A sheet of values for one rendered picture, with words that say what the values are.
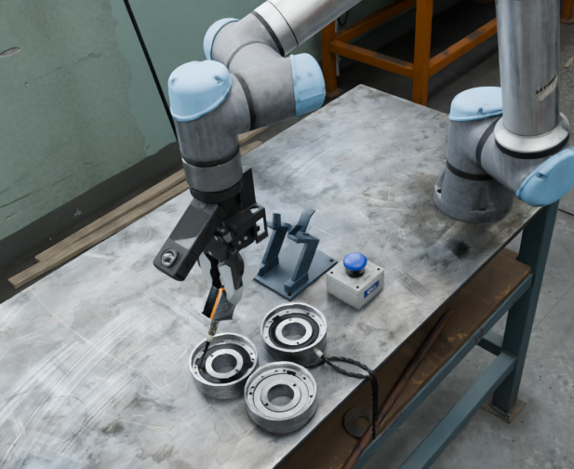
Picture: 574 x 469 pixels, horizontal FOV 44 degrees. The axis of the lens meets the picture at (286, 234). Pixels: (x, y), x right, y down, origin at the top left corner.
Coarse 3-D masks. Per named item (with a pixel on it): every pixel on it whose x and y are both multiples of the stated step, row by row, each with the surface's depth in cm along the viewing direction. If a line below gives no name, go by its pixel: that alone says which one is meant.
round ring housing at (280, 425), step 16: (272, 368) 106; (288, 368) 106; (304, 368) 104; (256, 384) 104; (272, 384) 104; (288, 384) 103; (256, 416) 99; (304, 416) 99; (272, 432) 100; (288, 432) 100
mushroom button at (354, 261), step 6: (354, 252) 118; (348, 258) 117; (354, 258) 117; (360, 258) 117; (366, 258) 117; (348, 264) 116; (354, 264) 116; (360, 264) 116; (366, 264) 117; (354, 270) 116
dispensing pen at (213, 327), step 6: (210, 288) 103; (216, 288) 102; (210, 294) 103; (216, 294) 102; (210, 300) 103; (210, 306) 103; (204, 312) 104; (210, 312) 103; (210, 324) 105; (216, 324) 105; (210, 330) 105; (216, 330) 105; (210, 336) 105; (204, 354) 106
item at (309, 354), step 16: (288, 304) 115; (304, 304) 114; (272, 320) 114; (288, 320) 114; (304, 320) 113; (320, 320) 113; (304, 336) 110; (272, 352) 109; (288, 352) 107; (304, 352) 107
